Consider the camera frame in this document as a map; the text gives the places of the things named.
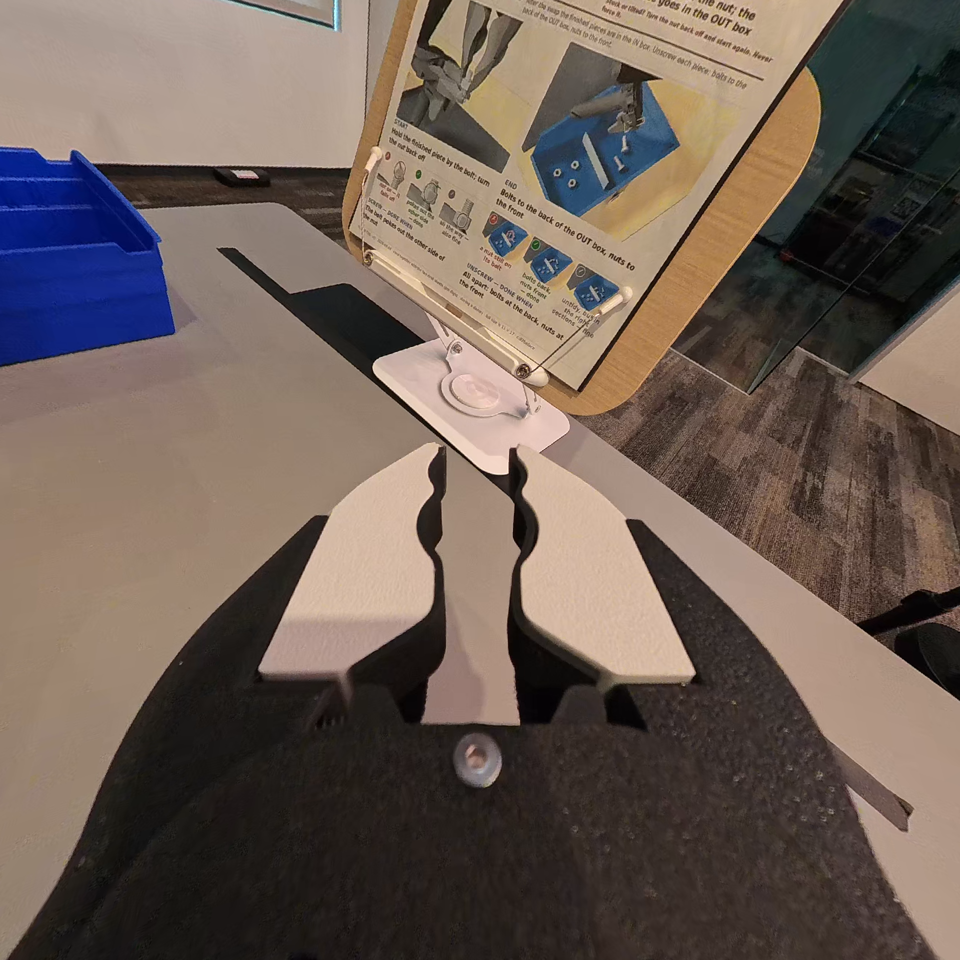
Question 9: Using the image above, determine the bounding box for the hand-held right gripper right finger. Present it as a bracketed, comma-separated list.
[510, 444, 699, 687]

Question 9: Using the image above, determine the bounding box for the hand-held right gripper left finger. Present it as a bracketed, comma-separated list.
[257, 442, 451, 685]

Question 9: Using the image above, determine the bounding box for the blue plastic bin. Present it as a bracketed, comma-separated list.
[0, 146, 177, 369]

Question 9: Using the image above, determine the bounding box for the black office chair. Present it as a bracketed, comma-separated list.
[857, 588, 960, 685]

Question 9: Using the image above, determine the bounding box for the printed instruction sheet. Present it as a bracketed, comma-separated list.
[360, 0, 849, 391]

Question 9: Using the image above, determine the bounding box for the wooden backboard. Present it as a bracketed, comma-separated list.
[342, 0, 822, 417]

